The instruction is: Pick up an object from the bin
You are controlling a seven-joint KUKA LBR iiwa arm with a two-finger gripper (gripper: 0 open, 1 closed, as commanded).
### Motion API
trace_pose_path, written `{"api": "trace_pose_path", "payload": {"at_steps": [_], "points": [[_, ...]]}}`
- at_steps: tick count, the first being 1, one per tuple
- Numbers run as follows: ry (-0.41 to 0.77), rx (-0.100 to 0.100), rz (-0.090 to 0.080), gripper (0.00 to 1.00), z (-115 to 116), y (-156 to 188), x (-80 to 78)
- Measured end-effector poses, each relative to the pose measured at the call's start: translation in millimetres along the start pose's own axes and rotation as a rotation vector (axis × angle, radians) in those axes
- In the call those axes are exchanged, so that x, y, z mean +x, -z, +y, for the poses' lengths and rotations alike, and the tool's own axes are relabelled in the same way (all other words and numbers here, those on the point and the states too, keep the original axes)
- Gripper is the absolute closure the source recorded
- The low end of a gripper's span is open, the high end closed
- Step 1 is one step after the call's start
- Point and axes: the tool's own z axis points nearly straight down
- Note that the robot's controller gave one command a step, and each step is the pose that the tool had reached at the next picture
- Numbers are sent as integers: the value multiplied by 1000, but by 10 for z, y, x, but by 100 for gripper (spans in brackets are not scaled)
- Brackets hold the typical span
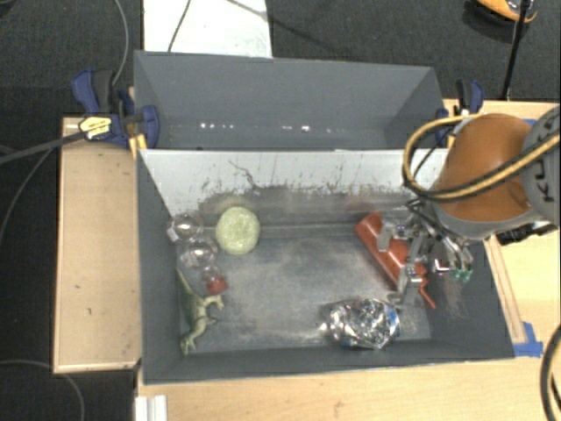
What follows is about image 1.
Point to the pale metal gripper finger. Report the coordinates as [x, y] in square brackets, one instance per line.
[409, 285]
[392, 231]

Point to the red-brown flat block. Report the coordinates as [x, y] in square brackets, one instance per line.
[377, 239]

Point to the grey metal bin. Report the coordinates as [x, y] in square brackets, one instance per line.
[285, 279]

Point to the pale green ball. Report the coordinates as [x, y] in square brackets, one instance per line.
[238, 230]

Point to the clear bottle with red cap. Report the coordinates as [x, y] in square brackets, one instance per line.
[197, 252]

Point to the green toy dinosaur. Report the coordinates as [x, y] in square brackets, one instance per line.
[199, 314]

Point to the pale wood flat board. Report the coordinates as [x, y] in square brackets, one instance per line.
[98, 257]

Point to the black cylinder on white bracket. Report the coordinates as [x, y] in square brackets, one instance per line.
[523, 233]

